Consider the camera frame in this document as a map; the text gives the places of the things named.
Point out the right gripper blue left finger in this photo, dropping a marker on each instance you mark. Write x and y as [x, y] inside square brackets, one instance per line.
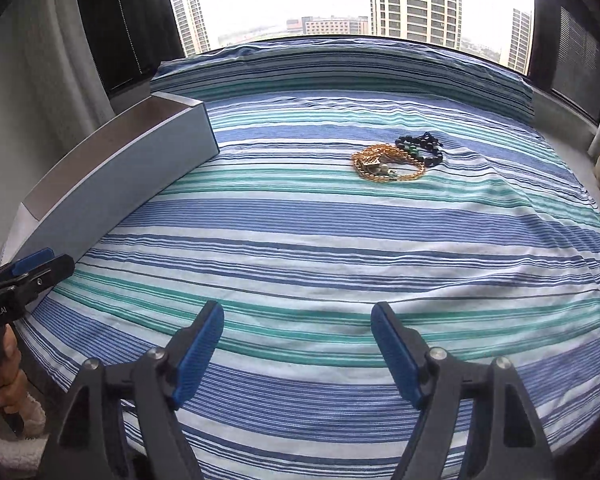
[119, 422]

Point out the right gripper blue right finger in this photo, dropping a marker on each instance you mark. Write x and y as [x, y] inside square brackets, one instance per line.
[505, 436]

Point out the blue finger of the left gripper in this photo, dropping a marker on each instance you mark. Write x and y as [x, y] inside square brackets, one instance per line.
[47, 275]
[11, 270]

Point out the grey cardboard box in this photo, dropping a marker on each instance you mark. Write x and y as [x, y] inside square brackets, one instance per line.
[111, 173]

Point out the striped blue green bedsheet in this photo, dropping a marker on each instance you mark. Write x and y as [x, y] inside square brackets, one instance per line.
[350, 171]

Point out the white fluffy towel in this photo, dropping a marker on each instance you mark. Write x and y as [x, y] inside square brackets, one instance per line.
[21, 455]

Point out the person's left hand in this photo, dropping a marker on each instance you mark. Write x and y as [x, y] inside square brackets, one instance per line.
[13, 380]

